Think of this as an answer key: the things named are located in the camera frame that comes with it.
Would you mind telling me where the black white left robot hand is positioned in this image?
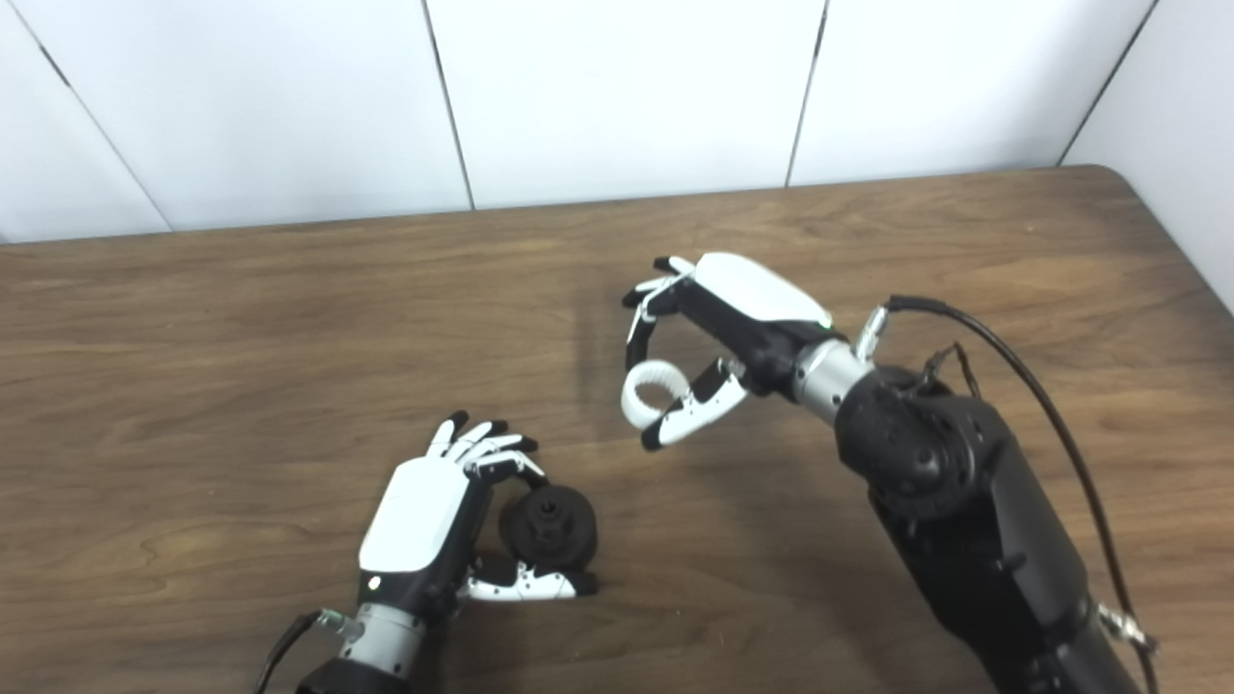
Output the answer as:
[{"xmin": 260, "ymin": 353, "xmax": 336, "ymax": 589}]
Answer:
[{"xmin": 358, "ymin": 412, "xmax": 601, "ymax": 618}]

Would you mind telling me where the white plastic ring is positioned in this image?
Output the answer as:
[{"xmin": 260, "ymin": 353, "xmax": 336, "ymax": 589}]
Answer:
[{"xmin": 621, "ymin": 359, "xmax": 693, "ymax": 431}]

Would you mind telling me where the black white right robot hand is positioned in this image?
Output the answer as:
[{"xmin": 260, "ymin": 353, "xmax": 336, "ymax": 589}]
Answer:
[{"xmin": 622, "ymin": 253, "xmax": 835, "ymax": 452}]

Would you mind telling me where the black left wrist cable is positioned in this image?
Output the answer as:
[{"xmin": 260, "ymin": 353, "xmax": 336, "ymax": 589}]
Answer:
[{"xmin": 253, "ymin": 609, "xmax": 362, "ymax": 694}]

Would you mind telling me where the round black plastic part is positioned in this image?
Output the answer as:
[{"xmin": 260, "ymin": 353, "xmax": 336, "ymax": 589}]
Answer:
[{"xmin": 498, "ymin": 485, "xmax": 599, "ymax": 572}]

